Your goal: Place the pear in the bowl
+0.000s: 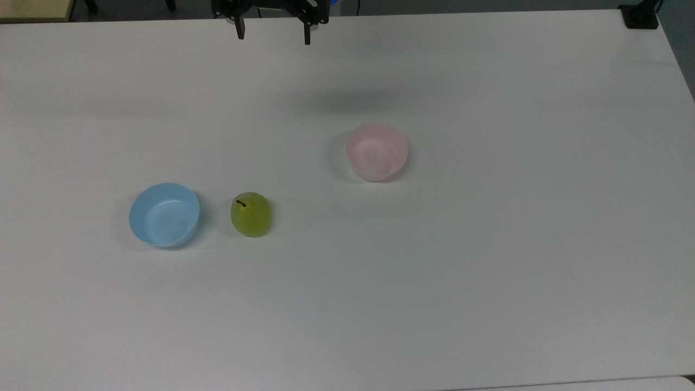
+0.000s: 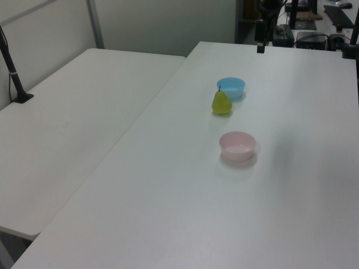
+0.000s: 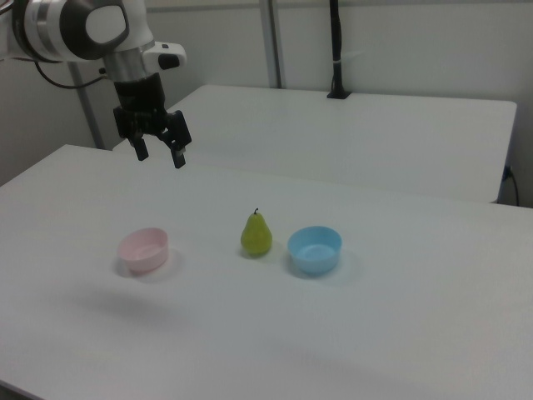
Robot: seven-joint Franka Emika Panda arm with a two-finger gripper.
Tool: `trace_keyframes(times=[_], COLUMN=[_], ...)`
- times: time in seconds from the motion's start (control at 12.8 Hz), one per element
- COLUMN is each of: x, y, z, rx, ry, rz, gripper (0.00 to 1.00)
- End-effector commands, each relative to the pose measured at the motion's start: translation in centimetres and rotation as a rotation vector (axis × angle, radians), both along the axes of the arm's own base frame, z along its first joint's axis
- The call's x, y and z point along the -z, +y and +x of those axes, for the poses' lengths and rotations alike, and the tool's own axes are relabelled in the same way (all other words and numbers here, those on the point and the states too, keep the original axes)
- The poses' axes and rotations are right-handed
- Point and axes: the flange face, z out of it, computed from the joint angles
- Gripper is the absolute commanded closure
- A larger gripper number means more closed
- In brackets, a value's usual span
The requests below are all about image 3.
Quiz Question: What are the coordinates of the blue plastic bowl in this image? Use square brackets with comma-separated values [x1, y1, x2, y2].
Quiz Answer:
[286, 225, 343, 275]

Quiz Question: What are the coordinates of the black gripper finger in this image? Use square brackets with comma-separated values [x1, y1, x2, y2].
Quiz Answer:
[161, 110, 193, 169]
[133, 135, 150, 163]

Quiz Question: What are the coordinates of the grey metal frame post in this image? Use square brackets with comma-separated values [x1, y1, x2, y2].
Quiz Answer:
[260, 0, 288, 89]
[68, 62, 105, 150]

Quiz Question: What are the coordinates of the pink plastic bowl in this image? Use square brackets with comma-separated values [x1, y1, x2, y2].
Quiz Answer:
[117, 227, 170, 275]

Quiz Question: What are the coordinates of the green pear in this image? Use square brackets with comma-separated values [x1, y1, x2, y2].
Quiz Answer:
[240, 207, 274, 258]

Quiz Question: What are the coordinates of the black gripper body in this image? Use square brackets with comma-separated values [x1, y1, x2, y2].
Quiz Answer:
[112, 72, 174, 141]

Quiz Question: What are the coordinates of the black pole with clamp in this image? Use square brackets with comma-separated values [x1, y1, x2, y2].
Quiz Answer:
[326, 0, 353, 100]

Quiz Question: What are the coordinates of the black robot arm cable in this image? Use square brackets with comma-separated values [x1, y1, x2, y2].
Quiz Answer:
[35, 62, 112, 89]

